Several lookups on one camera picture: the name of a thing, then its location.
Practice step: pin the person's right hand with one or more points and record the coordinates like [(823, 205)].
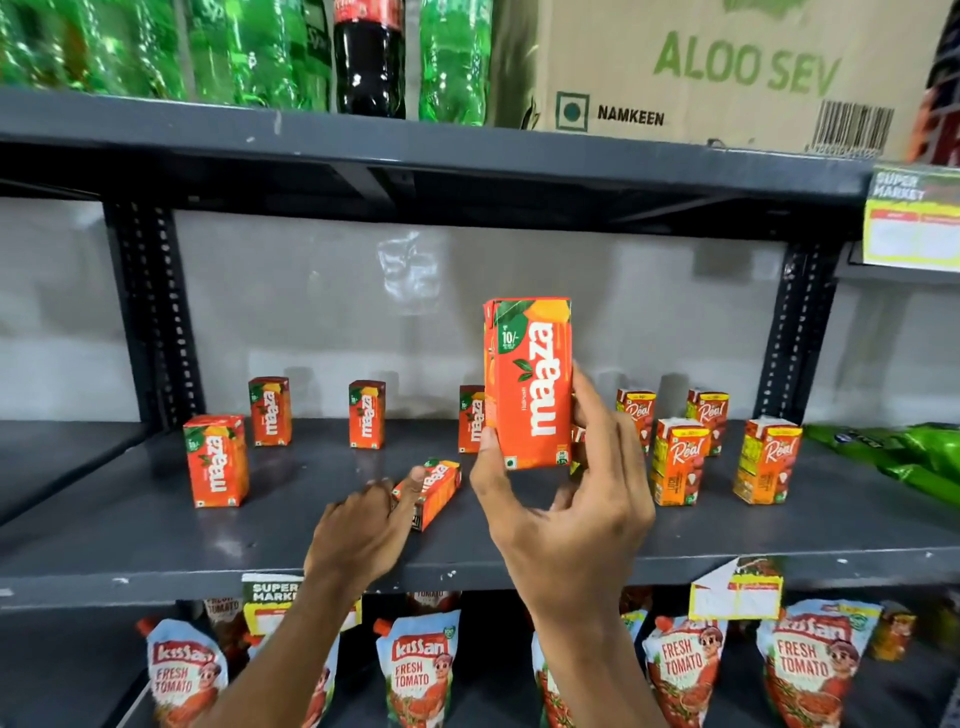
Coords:
[(577, 540)]

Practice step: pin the person's left hand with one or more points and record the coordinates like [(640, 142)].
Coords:
[(356, 536)]

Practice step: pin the person's left thumb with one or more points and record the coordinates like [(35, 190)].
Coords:
[(416, 493)]

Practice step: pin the person's right thumb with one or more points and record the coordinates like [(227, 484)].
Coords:
[(487, 480)]

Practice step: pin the orange mango juice carton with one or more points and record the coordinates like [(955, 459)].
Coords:
[(529, 382), (439, 491), (270, 411), (367, 415), (216, 463), (470, 420)]

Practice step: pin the person's right forearm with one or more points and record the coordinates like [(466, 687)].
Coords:
[(592, 667)]

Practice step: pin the yellow red fruit juice carton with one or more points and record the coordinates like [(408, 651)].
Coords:
[(577, 439), (709, 416), (679, 463), (637, 416), (766, 461)]

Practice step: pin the row of tomato ketchup pouches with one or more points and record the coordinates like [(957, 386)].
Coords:
[(420, 667)]

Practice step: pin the green yellow shelf price tag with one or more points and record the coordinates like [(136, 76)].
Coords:
[(739, 596), (911, 221), (266, 604)]

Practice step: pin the grey metal shelf rack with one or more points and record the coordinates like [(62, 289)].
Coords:
[(150, 525)]

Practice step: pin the green snack packet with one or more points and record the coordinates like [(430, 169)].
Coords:
[(900, 442), (926, 484)]

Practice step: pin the green soda bottle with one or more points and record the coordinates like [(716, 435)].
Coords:
[(221, 52), (454, 64), (37, 45), (131, 49), (296, 56)]

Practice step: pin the dark cola bottle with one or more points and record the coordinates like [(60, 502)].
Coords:
[(370, 64)]

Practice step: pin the small orange yellow pouch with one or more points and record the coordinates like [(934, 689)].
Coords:
[(892, 634)]

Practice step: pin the brown cardboard box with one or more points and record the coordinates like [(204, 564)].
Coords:
[(712, 67)]

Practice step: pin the dark bottle red label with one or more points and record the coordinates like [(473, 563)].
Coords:
[(939, 90)]

